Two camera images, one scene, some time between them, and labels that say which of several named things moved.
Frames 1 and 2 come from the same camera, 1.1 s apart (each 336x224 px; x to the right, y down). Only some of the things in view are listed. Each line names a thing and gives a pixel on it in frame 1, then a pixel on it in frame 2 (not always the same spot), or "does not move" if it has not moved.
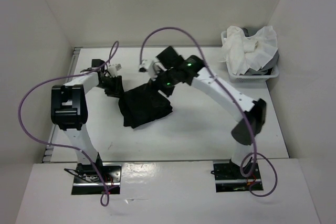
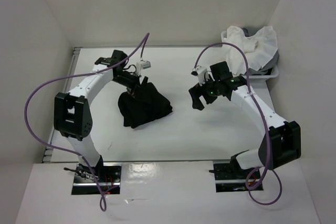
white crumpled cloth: (244, 52) does not move
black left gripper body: (111, 86) → (128, 80)
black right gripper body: (166, 82) → (210, 91)
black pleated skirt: (143, 104) does not move
